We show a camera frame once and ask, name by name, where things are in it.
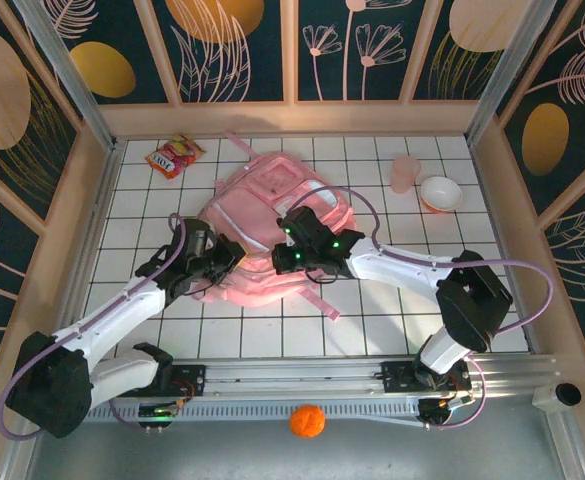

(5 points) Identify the pink backpack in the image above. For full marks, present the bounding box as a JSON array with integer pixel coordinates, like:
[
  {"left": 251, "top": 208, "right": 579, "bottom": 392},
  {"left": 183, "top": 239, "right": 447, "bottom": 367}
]
[{"left": 189, "top": 130, "right": 358, "bottom": 321}]

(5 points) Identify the red snack bag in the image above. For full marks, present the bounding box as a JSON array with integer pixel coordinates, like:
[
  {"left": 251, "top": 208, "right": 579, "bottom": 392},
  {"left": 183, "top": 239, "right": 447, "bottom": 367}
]
[{"left": 144, "top": 133, "right": 208, "bottom": 181}]

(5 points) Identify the pink plastic cup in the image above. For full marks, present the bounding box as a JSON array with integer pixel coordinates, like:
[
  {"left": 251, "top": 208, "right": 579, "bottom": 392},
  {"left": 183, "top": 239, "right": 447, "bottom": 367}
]
[{"left": 390, "top": 154, "right": 422, "bottom": 194}]

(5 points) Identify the orange and white bowl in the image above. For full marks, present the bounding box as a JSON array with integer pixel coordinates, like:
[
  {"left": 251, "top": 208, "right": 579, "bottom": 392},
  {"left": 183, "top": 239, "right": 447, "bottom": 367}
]
[{"left": 419, "top": 175, "right": 464, "bottom": 214}]

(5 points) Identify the orange ball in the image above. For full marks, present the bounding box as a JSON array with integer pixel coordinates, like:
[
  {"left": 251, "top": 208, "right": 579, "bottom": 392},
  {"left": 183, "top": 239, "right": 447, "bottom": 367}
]
[{"left": 289, "top": 403, "right": 327, "bottom": 440}]

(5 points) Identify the aluminium side rail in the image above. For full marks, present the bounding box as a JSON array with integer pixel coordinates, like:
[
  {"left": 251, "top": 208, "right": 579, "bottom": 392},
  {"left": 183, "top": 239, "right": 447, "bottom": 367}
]
[{"left": 46, "top": 142, "right": 123, "bottom": 364}]

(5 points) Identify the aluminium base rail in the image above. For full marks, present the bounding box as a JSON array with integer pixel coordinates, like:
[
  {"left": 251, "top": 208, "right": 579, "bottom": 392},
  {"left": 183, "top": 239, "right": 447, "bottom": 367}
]
[{"left": 19, "top": 352, "right": 559, "bottom": 401}]

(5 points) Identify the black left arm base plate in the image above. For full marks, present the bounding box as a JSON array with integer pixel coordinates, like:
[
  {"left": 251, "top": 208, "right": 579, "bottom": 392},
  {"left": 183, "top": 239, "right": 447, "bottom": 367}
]
[{"left": 115, "top": 363, "right": 207, "bottom": 399}]

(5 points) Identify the slotted grey cable duct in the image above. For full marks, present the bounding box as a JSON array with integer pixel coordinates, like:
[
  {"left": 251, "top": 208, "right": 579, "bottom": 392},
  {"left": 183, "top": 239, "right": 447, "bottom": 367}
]
[{"left": 40, "top": 397, "right": 423, "bottom": 426}]

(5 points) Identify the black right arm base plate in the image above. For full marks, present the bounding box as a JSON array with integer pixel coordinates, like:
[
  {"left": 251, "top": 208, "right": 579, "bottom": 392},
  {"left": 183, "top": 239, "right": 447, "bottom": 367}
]
[{"left": 380, "top": 358, "right": 473, "bottom": 394}]

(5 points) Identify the white flat cable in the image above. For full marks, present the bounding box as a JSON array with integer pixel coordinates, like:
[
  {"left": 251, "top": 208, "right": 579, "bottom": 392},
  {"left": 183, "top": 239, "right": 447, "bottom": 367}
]
[{"left": 321, "top": 412, "right": 426, "bottom": 430}]

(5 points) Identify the aluminium frame post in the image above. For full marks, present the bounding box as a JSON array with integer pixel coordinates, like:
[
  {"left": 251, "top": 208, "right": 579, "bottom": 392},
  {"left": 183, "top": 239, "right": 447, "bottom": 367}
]
[
  {"left": 11, "top": 0, "right": 119, "bottom": 151},
  {"left": 464, "top": 0, "right": 559, "bottom": 146}
]

